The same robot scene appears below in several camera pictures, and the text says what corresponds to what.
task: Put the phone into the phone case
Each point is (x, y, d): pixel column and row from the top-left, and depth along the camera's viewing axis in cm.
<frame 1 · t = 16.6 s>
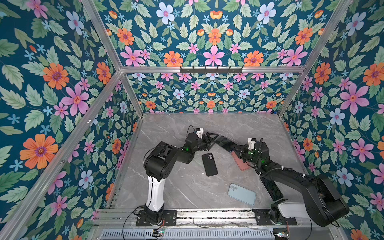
left hand: (220, 135, 88), fingers open
right hand: (231, 145, 85), fingers closed
pink phone case: (242, 166, 93), on the table

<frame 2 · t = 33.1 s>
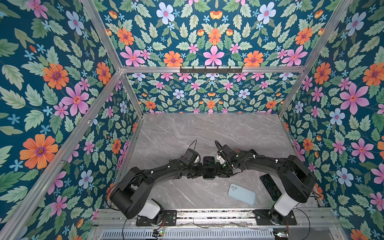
left hand: (208, 171, 84), fingers open
right hand: (213, 174, 85), fingers open
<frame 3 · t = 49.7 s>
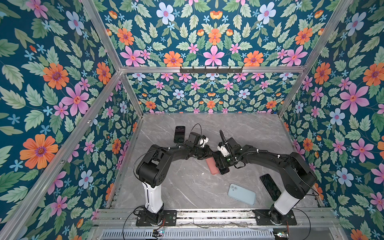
left hand: (217, 152, 88), fingers closed
right hand: (220, 162, 90), fingers open
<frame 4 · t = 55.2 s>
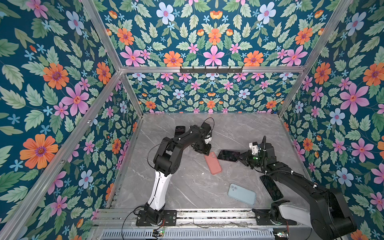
left hand: (208, 150, 95), fingers open
right hand: (235, 155, 84), fingers closed
